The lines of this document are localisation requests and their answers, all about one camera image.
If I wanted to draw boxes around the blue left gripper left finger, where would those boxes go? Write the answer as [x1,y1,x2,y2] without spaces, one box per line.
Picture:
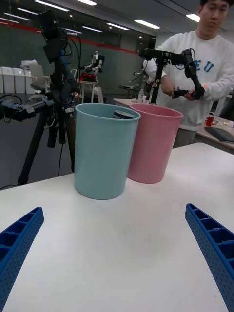
[0,206,45,312]

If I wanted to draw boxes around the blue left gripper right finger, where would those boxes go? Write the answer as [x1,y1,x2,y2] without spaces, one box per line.
[184,203,234,312]

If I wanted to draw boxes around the black jointed control arm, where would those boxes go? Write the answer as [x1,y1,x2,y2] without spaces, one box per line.
[138,47,206,101]

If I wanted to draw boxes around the person's left hand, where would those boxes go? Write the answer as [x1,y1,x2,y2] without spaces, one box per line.
[183,90,201,102]

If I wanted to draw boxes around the person's right hand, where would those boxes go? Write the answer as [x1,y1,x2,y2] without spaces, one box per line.
[161,81,177,97]

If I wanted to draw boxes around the black flat pouch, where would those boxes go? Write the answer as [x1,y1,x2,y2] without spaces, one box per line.
[204,126,234,143]

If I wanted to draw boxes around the pink plastic bin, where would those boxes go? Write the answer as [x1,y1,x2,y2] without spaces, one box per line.
[126,103,184,184]

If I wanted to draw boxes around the pale side table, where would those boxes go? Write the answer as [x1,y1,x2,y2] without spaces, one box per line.
[113,97,234,153]

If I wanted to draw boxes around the pale blue plastic bin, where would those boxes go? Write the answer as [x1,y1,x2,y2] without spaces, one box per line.
[74,103,141,200]

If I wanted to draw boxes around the black drink can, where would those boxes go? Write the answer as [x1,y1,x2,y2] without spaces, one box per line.
[113,110,136,120]

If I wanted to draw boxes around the white box bin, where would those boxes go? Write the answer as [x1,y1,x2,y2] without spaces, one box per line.
[0,66,15,94]
[23,69,35,95]
[12,67,26,94]

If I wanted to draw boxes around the black tripod with pole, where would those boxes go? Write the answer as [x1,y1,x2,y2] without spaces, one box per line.
[149,52,167,105]

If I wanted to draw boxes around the person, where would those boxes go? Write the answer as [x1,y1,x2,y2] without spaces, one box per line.
[142,0,234,149]

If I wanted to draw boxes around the small white humanoid robot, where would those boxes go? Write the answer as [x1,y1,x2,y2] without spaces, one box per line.
[84,50,106,74]

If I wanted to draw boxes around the black tripod with camera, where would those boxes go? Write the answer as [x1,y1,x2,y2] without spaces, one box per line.
[17,9,83,186]

